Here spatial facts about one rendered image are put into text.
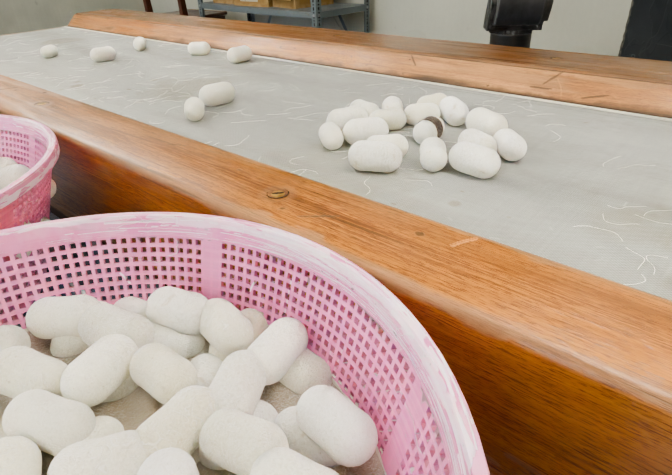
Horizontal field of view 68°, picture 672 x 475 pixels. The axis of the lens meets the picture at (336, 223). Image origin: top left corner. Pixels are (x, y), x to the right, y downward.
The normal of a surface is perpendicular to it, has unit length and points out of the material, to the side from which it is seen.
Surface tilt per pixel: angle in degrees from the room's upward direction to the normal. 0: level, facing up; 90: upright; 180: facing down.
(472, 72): 45
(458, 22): 89
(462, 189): 0
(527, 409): 90
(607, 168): 0
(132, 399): 0
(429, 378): 75
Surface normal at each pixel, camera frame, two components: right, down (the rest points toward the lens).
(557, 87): -0.49, -0.34
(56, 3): 0.72, 0.32
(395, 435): -0.93, -0.13
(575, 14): -0.69, 0.38
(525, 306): -0.04, -0.87
